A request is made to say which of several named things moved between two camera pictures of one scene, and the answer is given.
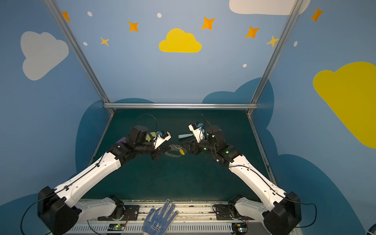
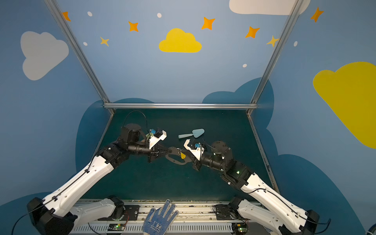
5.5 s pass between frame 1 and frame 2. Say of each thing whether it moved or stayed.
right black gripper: moved
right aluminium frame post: stayed
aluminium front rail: stayed
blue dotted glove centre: stayed
